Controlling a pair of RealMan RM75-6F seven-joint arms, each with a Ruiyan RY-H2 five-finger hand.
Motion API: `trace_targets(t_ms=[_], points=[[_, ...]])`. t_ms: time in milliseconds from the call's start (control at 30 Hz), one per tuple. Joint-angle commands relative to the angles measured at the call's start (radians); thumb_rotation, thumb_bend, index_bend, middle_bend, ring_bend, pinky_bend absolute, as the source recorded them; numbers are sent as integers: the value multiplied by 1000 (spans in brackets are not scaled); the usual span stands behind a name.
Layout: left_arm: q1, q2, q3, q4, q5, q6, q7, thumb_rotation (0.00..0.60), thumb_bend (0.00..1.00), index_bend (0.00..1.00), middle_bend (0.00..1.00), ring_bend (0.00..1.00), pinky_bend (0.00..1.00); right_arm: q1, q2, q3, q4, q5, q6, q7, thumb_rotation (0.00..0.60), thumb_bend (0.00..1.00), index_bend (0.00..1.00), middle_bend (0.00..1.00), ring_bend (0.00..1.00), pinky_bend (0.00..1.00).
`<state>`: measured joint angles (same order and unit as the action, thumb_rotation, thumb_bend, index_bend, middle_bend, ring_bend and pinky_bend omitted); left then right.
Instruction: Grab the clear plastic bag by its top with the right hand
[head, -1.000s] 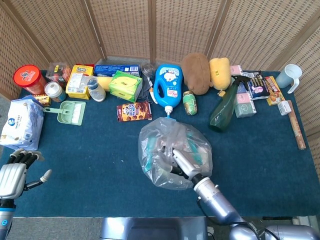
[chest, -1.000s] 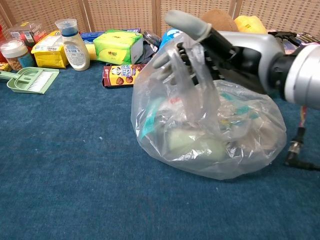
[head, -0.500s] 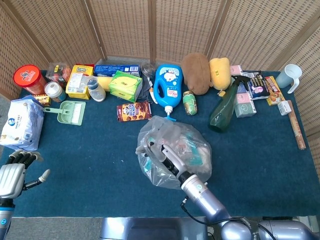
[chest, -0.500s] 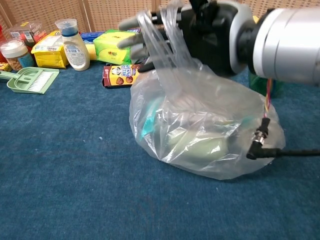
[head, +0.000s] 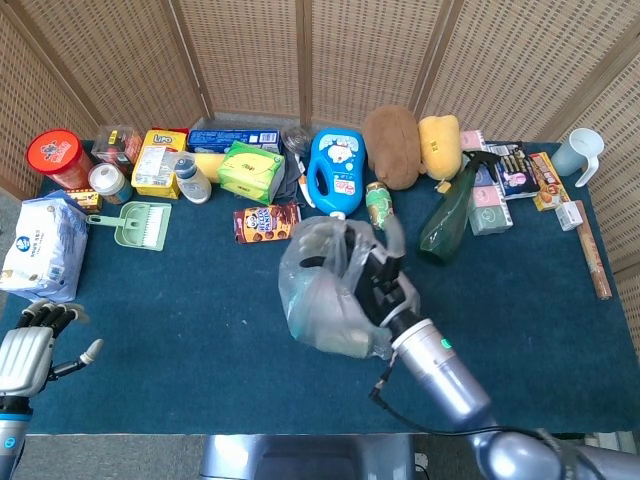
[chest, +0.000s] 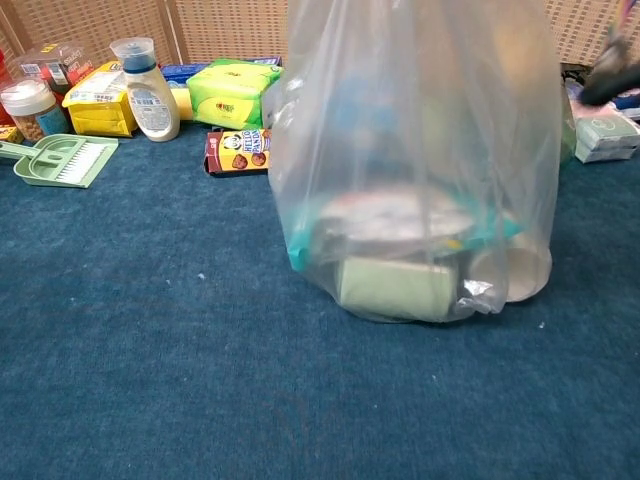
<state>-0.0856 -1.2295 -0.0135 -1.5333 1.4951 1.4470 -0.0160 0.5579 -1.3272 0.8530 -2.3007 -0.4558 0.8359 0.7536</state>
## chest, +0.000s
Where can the green tissue pack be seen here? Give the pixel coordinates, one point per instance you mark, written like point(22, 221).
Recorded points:
point(230, 95)

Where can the jar with white lid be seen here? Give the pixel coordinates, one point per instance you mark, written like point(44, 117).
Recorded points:
point(30, 110)

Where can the teal edged packet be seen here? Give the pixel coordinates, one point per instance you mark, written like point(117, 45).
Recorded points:
point(390, 220)

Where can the clear box with red contents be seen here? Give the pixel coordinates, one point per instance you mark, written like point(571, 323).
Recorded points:
point(55, 65)

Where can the yellow snack box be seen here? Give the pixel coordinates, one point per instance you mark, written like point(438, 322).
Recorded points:
point(97, 107)

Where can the white bottle with blue cap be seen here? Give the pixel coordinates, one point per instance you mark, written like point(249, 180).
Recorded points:
point(150, 105)

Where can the blue carpet table cover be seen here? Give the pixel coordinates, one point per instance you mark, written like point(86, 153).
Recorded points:
point(200, 325)

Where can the clear plastic bag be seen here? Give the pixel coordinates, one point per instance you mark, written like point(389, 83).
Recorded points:
point(410, 150)

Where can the woven folding screen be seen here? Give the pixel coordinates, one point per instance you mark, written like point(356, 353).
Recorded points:
point(225, 30)

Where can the dark green spray bottle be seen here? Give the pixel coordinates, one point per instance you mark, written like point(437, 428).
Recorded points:
point(610, 85)

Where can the pale green roll pack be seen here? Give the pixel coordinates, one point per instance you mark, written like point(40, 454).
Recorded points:
point(395, 287)

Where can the battery pack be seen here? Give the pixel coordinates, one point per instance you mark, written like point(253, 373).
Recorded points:
point(629, 106)

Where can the pink green soap boxes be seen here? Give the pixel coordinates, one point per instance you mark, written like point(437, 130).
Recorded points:
point(605, 135)

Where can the red cylindrical snack can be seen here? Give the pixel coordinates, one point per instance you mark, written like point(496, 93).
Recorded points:
point(3, 65)

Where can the light green dustpan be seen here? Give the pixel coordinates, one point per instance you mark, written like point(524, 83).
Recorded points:
point(35, 167)

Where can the yellow sponge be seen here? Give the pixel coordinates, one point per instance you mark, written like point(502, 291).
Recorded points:
point(182, 105)

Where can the light green hand brush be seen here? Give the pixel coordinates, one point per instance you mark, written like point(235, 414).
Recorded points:
point(82, 160)

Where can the Hello Panda biscuit box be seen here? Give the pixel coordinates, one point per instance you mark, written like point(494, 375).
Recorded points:
point(240, 152)

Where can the white paper cup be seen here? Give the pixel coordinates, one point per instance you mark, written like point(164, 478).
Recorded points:
point(520, 270)

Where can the small red yellow box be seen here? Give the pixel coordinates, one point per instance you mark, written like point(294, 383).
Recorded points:
point(9, 135)

